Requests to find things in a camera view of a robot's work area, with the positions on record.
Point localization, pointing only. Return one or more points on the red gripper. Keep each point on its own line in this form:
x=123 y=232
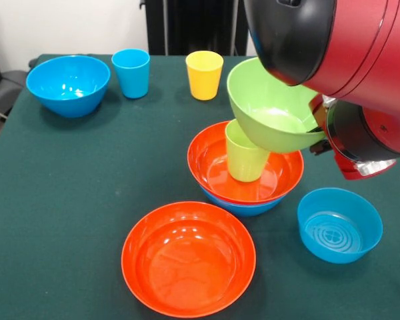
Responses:
x=348 y=173

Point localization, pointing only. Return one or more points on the orange bowl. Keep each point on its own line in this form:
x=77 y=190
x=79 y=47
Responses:
x=286 y=176
x=186 y=266

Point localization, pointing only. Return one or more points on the green bowl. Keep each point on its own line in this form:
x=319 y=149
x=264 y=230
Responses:
x=260 y=96

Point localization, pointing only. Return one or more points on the lime green cup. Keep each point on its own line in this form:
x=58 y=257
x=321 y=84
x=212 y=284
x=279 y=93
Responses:
x=243 y=163

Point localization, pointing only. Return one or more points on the small blue bowl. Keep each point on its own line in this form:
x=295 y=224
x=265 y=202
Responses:
x=340 y=230

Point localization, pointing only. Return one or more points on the large blue bowl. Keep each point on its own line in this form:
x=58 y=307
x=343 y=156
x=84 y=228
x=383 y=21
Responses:
x=68 y=80
x=250 y=208

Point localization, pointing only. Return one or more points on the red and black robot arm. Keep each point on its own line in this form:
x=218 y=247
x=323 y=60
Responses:
x=353 y=40

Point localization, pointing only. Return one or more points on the yellow cup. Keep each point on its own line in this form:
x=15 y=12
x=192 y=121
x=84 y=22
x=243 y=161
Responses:
x=204 y=83

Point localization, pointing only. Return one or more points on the light blue cup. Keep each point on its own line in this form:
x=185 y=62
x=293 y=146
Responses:
x=131 y=80

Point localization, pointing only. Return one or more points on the dark green tablecloth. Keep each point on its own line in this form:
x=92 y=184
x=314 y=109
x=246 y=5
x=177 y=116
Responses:
x=86 y=166

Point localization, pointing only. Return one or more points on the black office chair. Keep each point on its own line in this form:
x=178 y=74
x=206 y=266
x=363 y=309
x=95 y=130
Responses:
x=6 y=86

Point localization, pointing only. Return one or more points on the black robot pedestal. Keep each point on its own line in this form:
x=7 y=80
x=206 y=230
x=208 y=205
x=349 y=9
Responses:
x=196 y=26

